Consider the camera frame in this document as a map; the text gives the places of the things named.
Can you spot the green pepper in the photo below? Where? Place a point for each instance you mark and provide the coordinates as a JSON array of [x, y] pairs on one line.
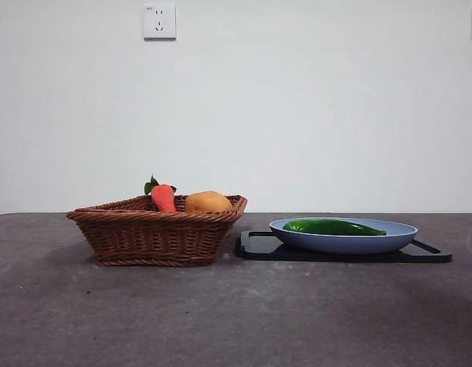
[[327, 227]]

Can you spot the blue round plate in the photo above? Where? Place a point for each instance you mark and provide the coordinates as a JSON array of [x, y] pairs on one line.
[[342, 244]]

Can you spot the yellow-brown potato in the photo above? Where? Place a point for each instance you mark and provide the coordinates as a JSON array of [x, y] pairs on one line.
[[207, 202]]

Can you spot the black rectangular tray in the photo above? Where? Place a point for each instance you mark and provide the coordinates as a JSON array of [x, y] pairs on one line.
[[258, 253]]

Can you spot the orange toy carrot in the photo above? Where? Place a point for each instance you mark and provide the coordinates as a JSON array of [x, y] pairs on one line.
[[163, 197]]

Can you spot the brown wicker basket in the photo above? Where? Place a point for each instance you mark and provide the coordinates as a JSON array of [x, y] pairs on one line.
[[144, 237]]

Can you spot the white wall socket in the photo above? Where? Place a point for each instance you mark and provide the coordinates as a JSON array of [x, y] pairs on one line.
[[159, 22]]

